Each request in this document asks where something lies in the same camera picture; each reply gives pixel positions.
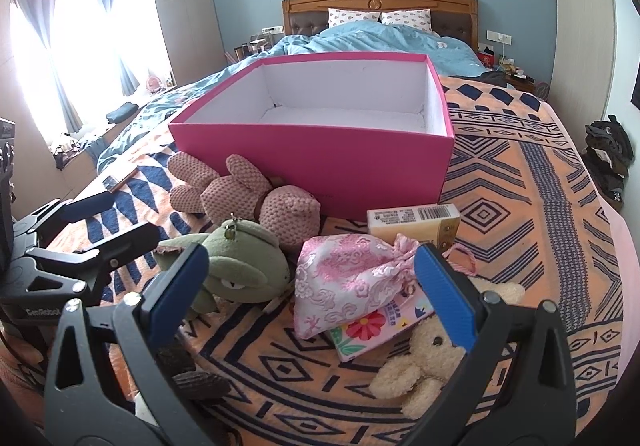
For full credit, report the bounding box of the grey blue curtain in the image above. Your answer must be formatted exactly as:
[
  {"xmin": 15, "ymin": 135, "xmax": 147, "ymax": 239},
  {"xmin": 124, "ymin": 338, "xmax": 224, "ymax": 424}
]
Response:
[
  {"xmin": 11, "ymin": 0, "xmax": 83, "ymax": 134},
  {"xmin": 77, "ymin": 0, "xmax": 141, "ymax": 96}
]

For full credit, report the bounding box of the white dotted pillow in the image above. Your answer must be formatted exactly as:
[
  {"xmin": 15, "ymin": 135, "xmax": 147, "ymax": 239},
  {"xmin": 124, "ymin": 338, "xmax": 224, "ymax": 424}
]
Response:
[
  {"xmin": 327, "ymin": 8, "xmax": 383, "ymax": 29},
  {"xmin": 381, "ymin": 8, "xmax": 433, "ymax": 32}
]

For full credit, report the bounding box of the bed with blue duvet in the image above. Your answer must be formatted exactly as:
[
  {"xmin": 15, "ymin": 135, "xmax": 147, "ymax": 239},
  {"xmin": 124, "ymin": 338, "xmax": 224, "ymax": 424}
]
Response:
[{"xmin": 97, "ymin": 20, "xmax": 493, "ymax": 171}]

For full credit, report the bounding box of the dark wooden nightstand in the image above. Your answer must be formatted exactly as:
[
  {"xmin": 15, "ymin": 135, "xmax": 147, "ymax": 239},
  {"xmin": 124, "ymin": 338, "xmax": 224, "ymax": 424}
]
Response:
[{"xmin": 502, "ymin": 70, "xmax": 548, "ymax": 96}]

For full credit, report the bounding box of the pink brocade drawstring pouch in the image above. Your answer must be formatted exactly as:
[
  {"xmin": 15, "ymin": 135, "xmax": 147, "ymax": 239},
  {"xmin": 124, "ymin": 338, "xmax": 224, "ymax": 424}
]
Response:
[{"xmin": 292, "ymin": 233, "xmax": 476, "ymax": 339}]

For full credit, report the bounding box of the bedside clutter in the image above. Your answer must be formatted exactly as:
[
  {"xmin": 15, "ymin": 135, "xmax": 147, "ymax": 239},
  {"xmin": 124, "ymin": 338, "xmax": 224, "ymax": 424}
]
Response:
[{"xmin": 235, "ymin": 33, "xmax": 276, "ymax": 61}]

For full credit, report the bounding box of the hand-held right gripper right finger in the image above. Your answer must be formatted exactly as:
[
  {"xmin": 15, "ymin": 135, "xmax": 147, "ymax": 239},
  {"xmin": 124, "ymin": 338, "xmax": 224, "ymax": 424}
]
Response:
[{"xmin": 400, "ymin": 242, "xmax": 578, "ymax": 446}]

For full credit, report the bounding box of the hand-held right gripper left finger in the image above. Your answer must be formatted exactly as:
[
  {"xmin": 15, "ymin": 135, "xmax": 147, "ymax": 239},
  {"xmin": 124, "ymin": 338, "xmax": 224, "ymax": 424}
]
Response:
[{"xmin": 44, "ymin": 242, "xmax": 221, "ymax": 446}]

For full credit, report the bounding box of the black bag on floor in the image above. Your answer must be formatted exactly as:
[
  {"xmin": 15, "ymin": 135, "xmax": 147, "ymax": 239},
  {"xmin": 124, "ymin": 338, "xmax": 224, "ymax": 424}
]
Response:
[{"xmin": 584, "ymin": 115, "xmax": 635, "ymax": 213}]

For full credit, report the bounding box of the beige tissue pack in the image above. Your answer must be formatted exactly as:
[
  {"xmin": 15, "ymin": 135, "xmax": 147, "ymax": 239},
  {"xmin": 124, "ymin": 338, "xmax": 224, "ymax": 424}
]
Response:
[{"xmin": 366, "ymin": 203, "xmax": 461, "ymax": 251}]

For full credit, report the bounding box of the floral tissue pack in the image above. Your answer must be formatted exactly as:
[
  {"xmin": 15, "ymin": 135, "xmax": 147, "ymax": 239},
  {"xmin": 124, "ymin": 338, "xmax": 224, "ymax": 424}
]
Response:
[{"xmin": 327, "ymin": 283, "xmax": 436, "ymax": 363}]

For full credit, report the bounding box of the wooden bed headboard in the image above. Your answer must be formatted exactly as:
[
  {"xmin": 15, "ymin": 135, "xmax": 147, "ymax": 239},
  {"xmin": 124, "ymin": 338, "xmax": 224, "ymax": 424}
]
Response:
[{"xmin": 281, "ymin": 0, "xmax": 479, "ymax": 51}]

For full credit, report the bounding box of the pink knit rabbit plush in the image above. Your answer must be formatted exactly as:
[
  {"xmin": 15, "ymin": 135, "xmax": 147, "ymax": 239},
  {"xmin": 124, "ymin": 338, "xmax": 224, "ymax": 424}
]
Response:
[{"xmin": 167, "ymin": 152, "xmax": 321, "ymax": 254}]

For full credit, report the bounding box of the orange patterned blanket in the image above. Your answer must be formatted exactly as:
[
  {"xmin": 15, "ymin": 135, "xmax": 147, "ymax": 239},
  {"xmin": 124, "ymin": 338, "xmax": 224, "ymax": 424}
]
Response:
[{"xmin": 30, "ymin": 76, "xmax": 626, "ymax": 446}]

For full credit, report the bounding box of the dark folded cloth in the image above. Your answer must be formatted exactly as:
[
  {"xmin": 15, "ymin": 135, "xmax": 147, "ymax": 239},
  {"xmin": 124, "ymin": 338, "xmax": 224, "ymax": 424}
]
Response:
[{"xmin": 106, "ymin": 103, "xmax": 138, "ymax": 123}]

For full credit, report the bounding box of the flat dark rectangular object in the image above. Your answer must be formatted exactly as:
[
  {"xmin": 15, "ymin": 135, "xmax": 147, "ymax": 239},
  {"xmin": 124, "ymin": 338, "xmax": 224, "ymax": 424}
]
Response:
[{"xmin": 101, "ymin": 168, "xmax": 138, "ymax": 193}]

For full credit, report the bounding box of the green frog plush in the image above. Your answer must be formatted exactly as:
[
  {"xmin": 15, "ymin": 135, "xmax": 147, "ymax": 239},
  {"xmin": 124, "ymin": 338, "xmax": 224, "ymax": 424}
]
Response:
[{"xmin": 152, "ymin": 218, "xmax": 291, "ymax": 314}]

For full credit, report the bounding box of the pink cardboard box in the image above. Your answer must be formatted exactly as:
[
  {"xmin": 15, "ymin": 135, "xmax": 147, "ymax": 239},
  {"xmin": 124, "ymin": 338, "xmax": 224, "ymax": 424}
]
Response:
[{"xmin": 167, "ymin": 52, "xmax": 456, "ymax": 221}]

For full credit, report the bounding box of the beige wardrobe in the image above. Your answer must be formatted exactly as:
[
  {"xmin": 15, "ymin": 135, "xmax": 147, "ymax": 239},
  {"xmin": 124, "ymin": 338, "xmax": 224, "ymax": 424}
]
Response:
[{"xmin": 542, "ymin": 0, "xmax": 618, "ymax": 137}]

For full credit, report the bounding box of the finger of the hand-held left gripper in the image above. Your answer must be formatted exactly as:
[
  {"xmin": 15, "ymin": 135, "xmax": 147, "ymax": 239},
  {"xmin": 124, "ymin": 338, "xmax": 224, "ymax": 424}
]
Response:
[
  {"xmin": 14, "ymin": 191, "xmax": 115, "ymax": 251},
  {"xmin": 25, "ymin": 222, "xmax": 162, "ymax": 299}
]

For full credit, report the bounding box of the cream teddy bear plush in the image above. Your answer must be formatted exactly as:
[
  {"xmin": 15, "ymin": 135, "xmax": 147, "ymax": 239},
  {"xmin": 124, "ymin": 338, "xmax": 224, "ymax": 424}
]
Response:
[{"xmin": 369, "ymin": 276, "xmax": 526, "ymax": 419}]

